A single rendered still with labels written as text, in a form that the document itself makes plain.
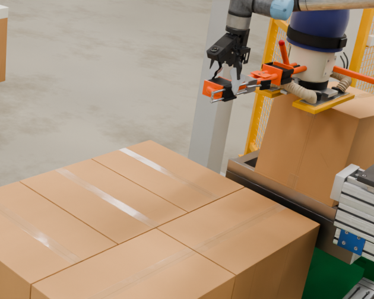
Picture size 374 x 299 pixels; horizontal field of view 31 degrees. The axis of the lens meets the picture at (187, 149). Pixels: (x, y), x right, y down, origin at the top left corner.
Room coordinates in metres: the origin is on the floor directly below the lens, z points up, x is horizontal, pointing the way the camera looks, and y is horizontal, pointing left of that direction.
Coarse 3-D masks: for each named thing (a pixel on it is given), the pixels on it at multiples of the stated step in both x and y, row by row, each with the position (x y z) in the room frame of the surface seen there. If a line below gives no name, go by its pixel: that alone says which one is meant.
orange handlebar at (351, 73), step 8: (296, 64) 2.55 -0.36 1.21; (256, 72) 2.33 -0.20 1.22; (264, 72) 2.33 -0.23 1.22; (296, 72) 2.47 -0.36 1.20; (344, 72) 2.57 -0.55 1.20; (352, 72) 2.55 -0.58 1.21; (272, 80) 2.34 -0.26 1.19; (368, 80) 2.51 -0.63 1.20; (208, 88) 2.09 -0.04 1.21; (240, 88) 2.17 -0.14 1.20
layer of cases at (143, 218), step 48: (144, 144) 3.08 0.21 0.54; (0, 192) 2.39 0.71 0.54; (48, 192) 2.45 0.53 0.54; (96, 192) 2.51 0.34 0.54; (144, 192) 2.58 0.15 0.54; (192, 192) 2.65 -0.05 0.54; (240, 192) 2.72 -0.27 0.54; (0, 240) 2.05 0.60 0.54; (48, 240) 2.10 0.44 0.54; (96, 240) 2.15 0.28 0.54; (144, 240) 2.20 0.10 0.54; (192, 240) 2.25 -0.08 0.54; (240, 240) 2.31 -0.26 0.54; (288, 240) 2.37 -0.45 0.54; (0, 288) 1.93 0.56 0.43; (48, 288) 1.82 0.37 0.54; (96, 288) 1.86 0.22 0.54; (144, 288) 1.90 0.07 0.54; (192, 288) 1.95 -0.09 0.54; (240, 288) 2.11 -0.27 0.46; (288, 288) 2.42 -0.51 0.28
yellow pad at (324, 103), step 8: (336, 88) 2.61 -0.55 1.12; (320, 96) 2.49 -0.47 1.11; (336, 96) 2.59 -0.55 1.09; (344, 96) 2.62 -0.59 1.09; (352, 96) 2.65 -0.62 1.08; (296, 104) 2.44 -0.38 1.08; (304, 104) 2.44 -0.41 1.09; (312, 104) 2.43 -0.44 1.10; (320, 104) 2.46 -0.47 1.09; (328, 104) 2.48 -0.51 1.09; (336, 104) 2.54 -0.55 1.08; (312, 112) 2.40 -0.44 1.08
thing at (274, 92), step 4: (256, 88) 2.55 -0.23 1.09; (272, 88) 2.56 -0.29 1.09; (276, 88) 2.57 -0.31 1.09; (280, 88) 2.58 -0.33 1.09; (256, 92) 2.54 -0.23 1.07; (260, 92) 2.54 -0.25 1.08; (264, 92) 2.53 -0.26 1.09; (268, 92) 2.52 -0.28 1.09; (272, 92) 2.53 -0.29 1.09; (276, 92) 2.54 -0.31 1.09; (268, 96) 2.51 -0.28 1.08; (272, 96) 2.51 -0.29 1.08; (276, 96) 2.53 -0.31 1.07
